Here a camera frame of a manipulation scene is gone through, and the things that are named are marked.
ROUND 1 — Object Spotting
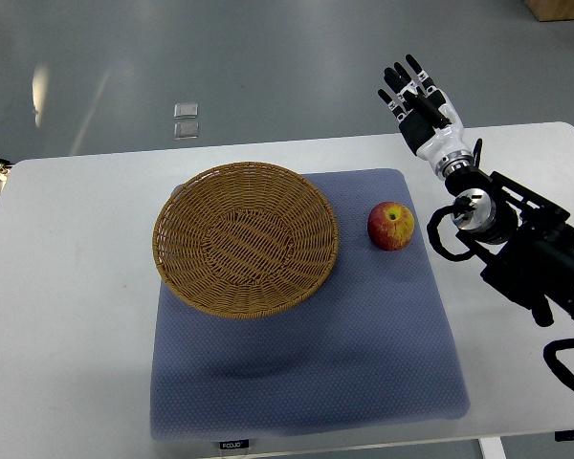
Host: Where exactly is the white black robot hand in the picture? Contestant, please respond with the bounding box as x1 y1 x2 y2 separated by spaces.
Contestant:
377 54 474 175

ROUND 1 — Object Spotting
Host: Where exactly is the red yellow apple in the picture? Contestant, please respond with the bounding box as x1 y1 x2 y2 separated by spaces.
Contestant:
367 201 415 251

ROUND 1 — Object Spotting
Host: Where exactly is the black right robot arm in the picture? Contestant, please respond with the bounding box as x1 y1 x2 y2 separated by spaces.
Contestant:
378 55 574 327

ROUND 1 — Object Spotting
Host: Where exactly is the brown wicker basket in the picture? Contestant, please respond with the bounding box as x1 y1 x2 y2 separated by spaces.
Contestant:
152 162 339 319

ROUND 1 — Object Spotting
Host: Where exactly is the wooden box corner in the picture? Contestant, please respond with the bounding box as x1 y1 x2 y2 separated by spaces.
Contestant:
524 0 574 22

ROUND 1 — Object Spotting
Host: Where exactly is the lower floor socket plate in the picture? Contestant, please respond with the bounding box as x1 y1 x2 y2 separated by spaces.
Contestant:
173 120 199 140

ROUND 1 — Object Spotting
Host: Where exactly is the floor socket plate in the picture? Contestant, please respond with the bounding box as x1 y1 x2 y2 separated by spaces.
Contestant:
173 120 199 140
173 101 198 120

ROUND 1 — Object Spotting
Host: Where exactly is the upper floor socket plate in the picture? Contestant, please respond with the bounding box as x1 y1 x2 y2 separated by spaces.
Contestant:
173 101 198 120

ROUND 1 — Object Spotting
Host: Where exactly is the blue grey cloth mat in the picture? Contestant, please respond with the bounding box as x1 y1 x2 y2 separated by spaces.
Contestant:
150 168 470 442

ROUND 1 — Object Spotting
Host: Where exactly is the white table leg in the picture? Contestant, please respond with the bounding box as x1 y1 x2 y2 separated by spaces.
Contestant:
478 437 507 459

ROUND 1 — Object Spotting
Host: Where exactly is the black table brand label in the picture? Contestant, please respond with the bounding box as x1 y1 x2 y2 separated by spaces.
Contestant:
219 439 250 450

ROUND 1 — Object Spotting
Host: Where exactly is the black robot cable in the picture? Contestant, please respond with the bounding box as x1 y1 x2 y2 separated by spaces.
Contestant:
426 206 475 262

